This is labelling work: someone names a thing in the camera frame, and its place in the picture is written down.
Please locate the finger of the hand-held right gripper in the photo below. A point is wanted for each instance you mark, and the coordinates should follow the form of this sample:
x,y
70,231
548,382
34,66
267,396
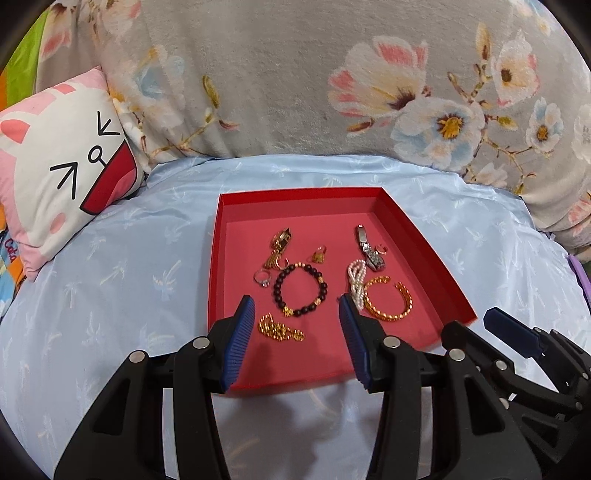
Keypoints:
x,y
508,325
461,337

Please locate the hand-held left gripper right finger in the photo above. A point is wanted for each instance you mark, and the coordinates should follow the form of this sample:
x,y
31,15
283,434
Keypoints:
x,y
353,341

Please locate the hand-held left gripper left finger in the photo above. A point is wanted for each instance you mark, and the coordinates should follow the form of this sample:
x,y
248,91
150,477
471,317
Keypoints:
x,y
238,341

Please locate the gold bangle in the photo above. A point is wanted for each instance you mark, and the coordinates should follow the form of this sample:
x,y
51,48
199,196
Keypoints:
x,y
383,315

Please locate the gold hoop earring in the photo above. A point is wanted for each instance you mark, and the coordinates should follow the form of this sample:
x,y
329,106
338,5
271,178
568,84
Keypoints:
x,y
280,264

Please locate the red cardboard box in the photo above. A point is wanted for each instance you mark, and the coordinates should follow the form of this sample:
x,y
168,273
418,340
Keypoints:
x,y
300,212

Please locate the purple cloth strip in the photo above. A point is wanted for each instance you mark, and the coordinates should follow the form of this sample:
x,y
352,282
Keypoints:
x,y
580,274

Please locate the silver wristwatch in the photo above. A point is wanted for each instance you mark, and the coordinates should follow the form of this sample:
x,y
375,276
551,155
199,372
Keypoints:
x,y
367,249

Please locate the light blue palm print cloth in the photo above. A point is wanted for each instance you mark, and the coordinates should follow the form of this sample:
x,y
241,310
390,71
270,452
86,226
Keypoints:
x,y
115,300

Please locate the pink cat face pillow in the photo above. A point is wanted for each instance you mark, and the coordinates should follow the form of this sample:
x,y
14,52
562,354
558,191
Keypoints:
x,y
51,175

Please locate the grey floral blanket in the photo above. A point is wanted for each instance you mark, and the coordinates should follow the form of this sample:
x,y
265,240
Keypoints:
x,y
277,83

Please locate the colourful printed sheet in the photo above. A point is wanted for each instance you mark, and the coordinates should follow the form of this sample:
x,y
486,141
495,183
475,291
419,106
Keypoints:
x,y
21,50

